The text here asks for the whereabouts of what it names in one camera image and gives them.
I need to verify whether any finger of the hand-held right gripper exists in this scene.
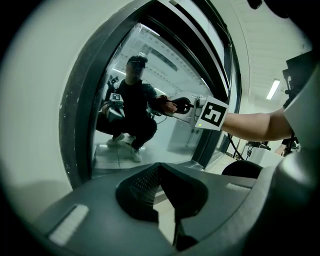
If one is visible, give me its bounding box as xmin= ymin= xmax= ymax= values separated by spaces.
xmin=172 ymin=91 xmax=197 ymax=101
xmin=172 ymin=109 xmax=194 ymax=124

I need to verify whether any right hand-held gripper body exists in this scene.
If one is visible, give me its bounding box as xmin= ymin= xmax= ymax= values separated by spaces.
xmin=188 ymin=94 xmax=230 ymax=131

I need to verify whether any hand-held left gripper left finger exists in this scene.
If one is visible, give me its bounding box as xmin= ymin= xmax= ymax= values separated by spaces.
xmin=31 ymin=162 xmax=176 ymax=256

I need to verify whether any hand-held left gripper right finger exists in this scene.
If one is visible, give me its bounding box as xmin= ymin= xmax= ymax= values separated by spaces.
xmin=159 ymin=162 xmax=261 ymax=256

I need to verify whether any person's right forearm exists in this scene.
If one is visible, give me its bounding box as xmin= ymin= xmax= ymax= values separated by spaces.
xmin=221 ymin=106 xmax=293 ymax=142

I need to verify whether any ceiling light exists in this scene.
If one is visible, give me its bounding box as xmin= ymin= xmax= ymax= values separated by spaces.
xmin=265 ymin=78 xmax=281 ymax=101

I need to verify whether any large white cabinet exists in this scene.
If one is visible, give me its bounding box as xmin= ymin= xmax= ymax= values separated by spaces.
xmin=246 ymin=147 xmax=286 ymax=166

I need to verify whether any mirrored glass door panel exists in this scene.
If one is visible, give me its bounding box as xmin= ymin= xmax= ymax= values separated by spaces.
xmin=58 ymin=0 xmax=243 ymax=186

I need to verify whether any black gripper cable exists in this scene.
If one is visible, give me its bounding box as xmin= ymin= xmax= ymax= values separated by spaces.
xmin=226 ymin=133 xmax=245 ymax=161

